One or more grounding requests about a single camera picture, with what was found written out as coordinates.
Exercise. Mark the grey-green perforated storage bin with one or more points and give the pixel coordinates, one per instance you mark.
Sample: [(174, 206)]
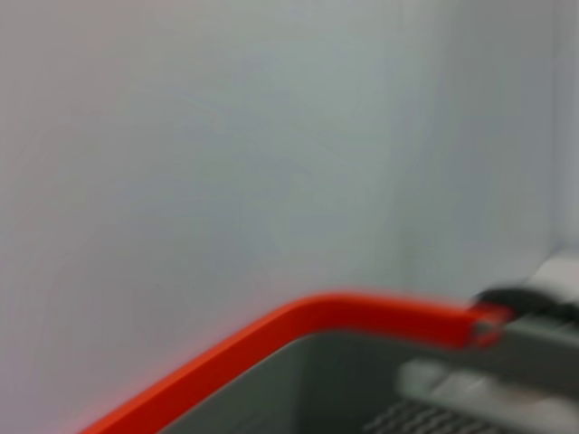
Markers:
[(316, 384)]

